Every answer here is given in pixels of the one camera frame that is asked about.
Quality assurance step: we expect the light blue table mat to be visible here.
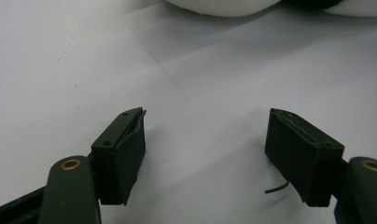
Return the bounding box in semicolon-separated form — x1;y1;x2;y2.
0;0;377;224

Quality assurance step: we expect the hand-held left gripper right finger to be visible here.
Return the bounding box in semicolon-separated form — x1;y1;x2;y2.
264;107;345;208

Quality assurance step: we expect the panda plush toy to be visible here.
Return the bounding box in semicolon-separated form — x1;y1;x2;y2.
164;0;377;18

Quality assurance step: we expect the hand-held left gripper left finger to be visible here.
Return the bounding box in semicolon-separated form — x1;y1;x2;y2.
91;106;147;206

